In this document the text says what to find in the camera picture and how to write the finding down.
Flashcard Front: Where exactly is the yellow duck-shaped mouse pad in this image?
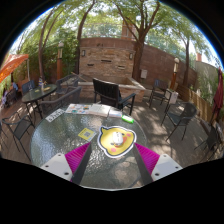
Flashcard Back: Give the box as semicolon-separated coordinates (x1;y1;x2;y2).
97;125;138;159

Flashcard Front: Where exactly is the small green case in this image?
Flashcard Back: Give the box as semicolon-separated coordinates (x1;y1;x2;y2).
120;114;135;125

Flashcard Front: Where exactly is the black slatted chair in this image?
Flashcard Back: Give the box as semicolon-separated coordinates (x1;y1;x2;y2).
92;77;138;116

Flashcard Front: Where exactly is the wooden fence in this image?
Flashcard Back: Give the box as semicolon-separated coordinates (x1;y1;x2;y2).
176;83;214;121

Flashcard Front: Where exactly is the dark wicker armchair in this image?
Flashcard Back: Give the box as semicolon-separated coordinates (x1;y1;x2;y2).
54;73;81;98
38;86;83;118

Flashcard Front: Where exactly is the open white book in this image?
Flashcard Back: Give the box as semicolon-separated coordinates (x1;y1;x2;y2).
88;103;112;118

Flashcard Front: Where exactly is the stone fountain basin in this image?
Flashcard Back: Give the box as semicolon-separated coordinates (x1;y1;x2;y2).
71;73;147;103

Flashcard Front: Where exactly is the wooden lamp post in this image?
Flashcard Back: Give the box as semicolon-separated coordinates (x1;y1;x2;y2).
56;41;65;80
171;57;180;90

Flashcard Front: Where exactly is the small white booklet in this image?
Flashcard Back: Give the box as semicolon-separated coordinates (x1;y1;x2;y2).
108;109;124;119

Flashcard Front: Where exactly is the tree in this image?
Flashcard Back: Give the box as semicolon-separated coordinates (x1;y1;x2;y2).
75;0;97;75
37;16;55;81
182;36;192;88
113;0;164;83

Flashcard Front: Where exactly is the blue chair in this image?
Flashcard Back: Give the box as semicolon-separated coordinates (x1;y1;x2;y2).
21;79;36;94

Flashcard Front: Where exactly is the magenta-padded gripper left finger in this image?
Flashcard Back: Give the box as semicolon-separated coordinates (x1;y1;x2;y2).
40;142;93;185

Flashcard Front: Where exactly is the yellow square card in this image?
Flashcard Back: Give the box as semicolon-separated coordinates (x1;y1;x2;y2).
77;127;98;142

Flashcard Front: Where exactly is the white licence plate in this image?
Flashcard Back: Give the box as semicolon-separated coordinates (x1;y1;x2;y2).
45;108;66;123

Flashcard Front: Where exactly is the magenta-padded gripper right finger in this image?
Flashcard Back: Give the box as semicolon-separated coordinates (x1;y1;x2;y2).
132;143;184;186

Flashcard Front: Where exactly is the round dark side table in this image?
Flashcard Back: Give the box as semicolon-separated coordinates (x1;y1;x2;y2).
21;83;58;119

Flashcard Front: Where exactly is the orange parasol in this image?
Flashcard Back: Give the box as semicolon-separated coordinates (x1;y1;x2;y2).
0;53;30;84

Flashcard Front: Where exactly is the closed red parasol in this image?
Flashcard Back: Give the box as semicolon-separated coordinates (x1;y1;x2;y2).
212;68;224;118

